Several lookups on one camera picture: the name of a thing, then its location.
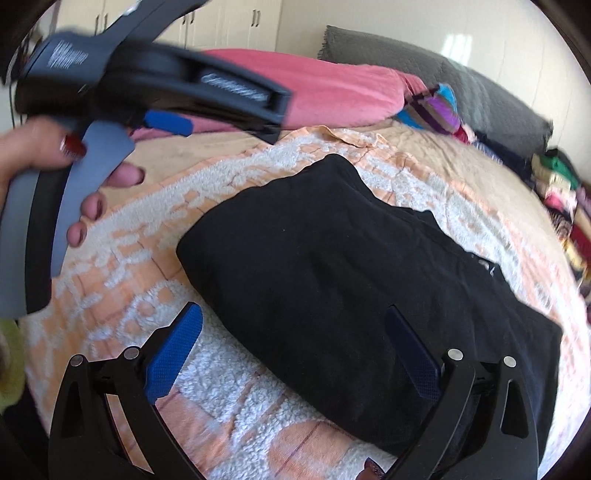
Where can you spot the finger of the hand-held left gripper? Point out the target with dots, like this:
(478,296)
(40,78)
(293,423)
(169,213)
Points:
(249,128)
(167,122)

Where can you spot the dark navy garment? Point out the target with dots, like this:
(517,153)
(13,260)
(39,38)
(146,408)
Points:
(503,157)

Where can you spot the black shirt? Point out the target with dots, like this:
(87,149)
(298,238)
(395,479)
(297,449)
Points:
(351,277)

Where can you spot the person's left hand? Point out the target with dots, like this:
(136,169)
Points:
(32,143)

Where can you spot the beige bed sheet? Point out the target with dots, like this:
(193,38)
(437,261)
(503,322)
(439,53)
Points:
(471,180)

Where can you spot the peach and white printed blanket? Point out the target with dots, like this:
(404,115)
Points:
(138,258)

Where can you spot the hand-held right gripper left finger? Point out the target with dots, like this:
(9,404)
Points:
(175,350)

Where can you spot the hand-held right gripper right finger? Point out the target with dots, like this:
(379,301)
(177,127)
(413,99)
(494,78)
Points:
(418,360)

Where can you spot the pink duvet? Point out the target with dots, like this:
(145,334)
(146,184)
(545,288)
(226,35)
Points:
(332,92)

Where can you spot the cream wardrobe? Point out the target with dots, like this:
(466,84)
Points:
(207,23)

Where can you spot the pile of folded clothes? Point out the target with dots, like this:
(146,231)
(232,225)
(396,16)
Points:
(565,194)

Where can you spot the colourful striped sweater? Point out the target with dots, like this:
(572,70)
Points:
(434,113)

